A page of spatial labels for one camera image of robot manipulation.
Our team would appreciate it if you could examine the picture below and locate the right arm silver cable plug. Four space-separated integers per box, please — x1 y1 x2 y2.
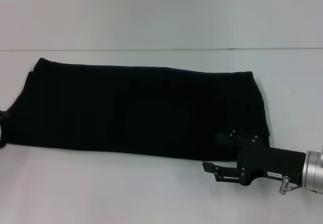
277 176 301 196

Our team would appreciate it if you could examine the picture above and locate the black shirt with FREE print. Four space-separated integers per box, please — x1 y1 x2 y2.
4 57 272 163

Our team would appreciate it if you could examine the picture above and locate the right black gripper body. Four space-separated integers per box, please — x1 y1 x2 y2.
236 142 307 187

